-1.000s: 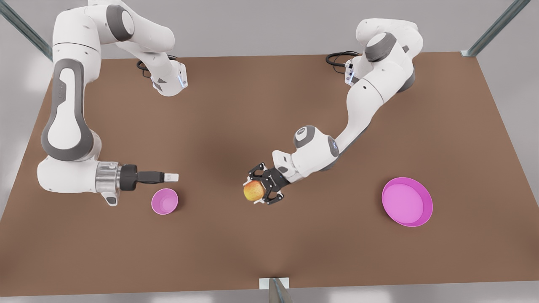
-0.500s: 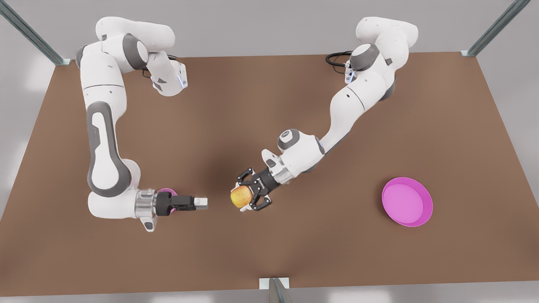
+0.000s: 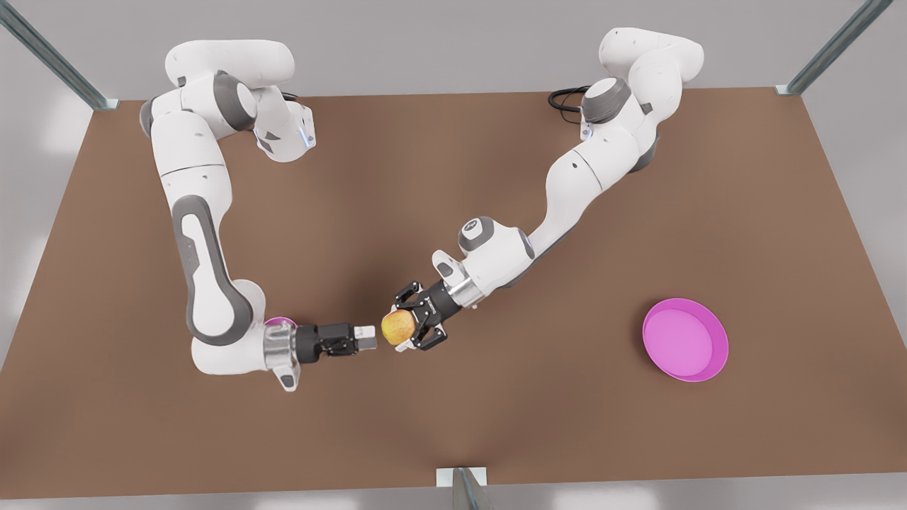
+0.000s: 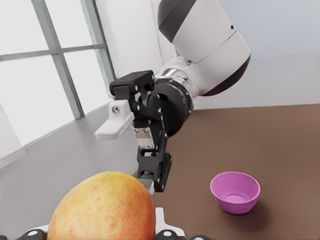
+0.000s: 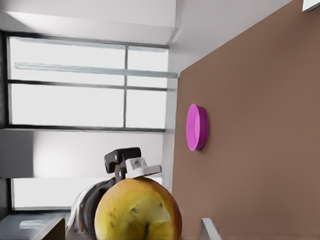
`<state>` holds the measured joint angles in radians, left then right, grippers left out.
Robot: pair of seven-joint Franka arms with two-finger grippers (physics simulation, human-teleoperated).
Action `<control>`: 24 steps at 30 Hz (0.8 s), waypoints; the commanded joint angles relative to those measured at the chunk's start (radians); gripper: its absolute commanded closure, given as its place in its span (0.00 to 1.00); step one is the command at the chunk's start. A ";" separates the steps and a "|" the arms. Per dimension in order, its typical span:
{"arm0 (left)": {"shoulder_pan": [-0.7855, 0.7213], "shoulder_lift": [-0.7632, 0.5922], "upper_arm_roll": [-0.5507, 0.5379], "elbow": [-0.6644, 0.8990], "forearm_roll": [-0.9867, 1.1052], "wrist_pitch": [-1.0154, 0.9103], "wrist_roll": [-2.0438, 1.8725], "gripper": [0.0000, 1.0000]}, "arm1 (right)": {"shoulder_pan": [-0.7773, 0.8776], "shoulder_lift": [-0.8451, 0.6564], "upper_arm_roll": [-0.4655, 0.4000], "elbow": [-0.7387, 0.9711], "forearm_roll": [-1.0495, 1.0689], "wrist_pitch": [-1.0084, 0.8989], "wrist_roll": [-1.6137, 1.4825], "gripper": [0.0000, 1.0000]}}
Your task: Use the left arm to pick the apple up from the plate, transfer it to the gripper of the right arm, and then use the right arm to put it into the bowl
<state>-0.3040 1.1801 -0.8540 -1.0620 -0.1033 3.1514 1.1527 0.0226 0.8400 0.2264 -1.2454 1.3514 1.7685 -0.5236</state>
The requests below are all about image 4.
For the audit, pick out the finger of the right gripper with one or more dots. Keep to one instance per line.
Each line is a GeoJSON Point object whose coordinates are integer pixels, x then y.
{"type": "Point", "coordinates": [155, 160]}
{"type": "Point", "coordinates": [120, 125]}

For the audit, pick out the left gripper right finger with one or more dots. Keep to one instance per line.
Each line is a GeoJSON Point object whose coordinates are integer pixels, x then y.
{"type": "Point", "coordinates": [166, 232]}

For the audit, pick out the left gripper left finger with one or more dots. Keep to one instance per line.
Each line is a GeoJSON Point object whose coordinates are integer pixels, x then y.
{"type": "Point", "coordinates": [32, 233]}

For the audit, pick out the red yellow apple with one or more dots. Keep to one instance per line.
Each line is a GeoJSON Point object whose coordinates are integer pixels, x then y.
{"type": "Point", "coordinates": [102, 210]}

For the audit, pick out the purple plastic bowl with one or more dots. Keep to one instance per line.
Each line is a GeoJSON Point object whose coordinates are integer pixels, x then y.
{"type": "Point", "coordinates": [235, 193]}

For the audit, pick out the silver frame post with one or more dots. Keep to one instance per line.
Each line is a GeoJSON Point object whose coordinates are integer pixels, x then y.
{"type": "Point", "coordinates": [58, 60]}
{"type": "Point", "coordinates": [100, 40]}

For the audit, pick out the silver frame crossbar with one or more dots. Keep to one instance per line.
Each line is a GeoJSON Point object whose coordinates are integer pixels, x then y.
{"type": "Point", "coordinates": [32, 53]}

